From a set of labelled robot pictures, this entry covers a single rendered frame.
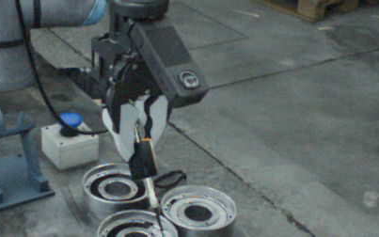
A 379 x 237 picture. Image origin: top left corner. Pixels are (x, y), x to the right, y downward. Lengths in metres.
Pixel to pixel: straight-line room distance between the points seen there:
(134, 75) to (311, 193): 1.83
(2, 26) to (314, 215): 1.50
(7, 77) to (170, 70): 0.62
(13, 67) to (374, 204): 1.65
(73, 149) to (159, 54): 0.34
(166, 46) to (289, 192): 1.82
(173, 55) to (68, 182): 0.35
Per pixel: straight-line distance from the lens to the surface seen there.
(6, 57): 1.28
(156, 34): 0.74
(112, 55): 0.77
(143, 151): 0.81
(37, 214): 0.94
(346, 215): 2.45
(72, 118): 1.02
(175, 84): 0.70
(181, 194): 0.93
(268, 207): 2.40
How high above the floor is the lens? 1.36
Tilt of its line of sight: 30 degrees down
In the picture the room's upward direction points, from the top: 2 degrees clockwise
